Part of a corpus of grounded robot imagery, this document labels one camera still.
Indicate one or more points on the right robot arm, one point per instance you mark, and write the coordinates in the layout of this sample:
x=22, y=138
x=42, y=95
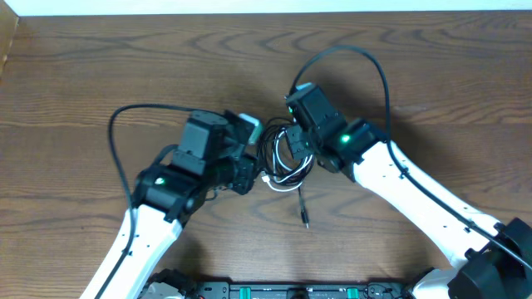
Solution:
x=488, y=259

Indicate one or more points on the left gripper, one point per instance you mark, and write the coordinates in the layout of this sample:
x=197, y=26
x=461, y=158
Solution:
x=248, y=174

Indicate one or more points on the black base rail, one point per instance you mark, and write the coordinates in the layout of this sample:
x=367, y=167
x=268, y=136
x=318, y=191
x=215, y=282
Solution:
x=225, y=290

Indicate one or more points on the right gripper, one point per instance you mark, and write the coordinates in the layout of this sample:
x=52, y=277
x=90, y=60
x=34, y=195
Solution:
x=293, y=135

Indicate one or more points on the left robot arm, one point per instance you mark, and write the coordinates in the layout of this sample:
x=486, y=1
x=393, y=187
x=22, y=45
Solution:
x=210, y=156

